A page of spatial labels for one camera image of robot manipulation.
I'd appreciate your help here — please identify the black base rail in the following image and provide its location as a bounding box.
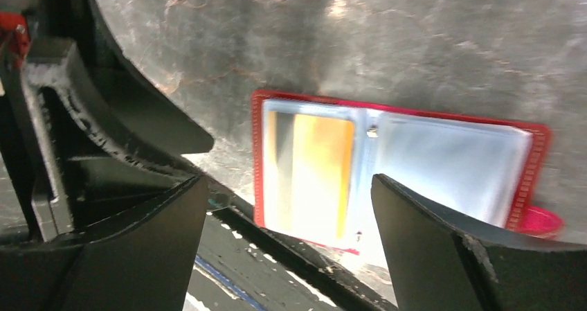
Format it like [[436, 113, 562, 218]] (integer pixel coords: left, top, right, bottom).
[[183, 194, 396, 310]]

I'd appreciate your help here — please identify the red leather card holder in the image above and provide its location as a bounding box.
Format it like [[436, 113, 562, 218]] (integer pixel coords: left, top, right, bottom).
[[251, 89, 563, 256]]

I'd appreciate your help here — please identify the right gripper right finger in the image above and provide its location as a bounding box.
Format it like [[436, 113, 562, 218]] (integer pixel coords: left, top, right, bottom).
[[371, 174, 586, 310]]

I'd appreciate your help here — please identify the gold black striped card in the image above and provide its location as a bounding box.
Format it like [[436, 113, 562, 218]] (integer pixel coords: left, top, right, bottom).
[[262, 111, 354, 245]]

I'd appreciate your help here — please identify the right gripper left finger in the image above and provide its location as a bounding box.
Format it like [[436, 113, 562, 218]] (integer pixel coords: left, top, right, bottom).
[[1, 177, 208, 310]]

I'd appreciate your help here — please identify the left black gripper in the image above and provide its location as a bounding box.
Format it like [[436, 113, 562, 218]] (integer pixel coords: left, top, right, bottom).
[[1, 0, 214, 242]]

